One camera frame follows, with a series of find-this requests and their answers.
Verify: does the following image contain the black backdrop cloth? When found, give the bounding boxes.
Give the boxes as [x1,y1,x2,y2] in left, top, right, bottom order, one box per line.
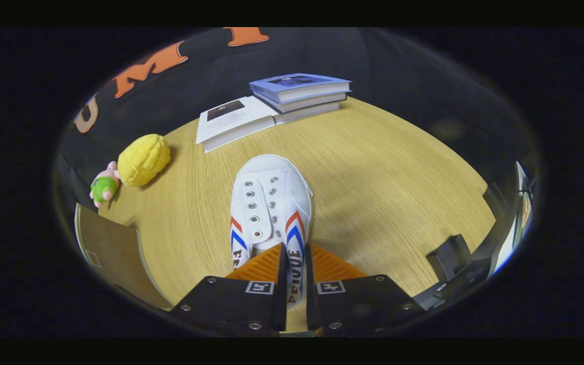
[56,28,538,203]

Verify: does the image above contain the black stand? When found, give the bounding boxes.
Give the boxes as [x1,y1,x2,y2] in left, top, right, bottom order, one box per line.
[414,234,493,311]

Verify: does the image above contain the beige fabric storage box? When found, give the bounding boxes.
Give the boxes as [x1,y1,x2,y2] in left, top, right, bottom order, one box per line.
[74,203,173,311]

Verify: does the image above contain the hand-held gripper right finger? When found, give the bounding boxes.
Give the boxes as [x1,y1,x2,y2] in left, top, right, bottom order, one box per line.
[305,243,427,338]

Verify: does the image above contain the yellow round plush toy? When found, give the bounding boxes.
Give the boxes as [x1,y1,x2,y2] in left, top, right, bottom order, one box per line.
[118,134,171,187]

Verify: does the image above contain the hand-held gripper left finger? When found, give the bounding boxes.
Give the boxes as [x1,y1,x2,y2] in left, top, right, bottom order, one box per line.
[170,242,290,338]

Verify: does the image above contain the white book with dark photo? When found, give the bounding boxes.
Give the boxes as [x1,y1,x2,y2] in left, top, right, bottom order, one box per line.
[196,95,278,153]

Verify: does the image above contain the blue cover book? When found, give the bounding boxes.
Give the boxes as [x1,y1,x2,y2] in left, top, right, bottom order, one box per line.
[249,73,352,104]

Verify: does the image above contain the white striped canvas shoe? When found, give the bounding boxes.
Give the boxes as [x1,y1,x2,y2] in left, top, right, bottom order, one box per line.
[230,154,314,307]

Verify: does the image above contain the pink and green plush toy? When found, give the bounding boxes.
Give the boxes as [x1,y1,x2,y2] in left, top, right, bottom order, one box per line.
[89,161,121,208]

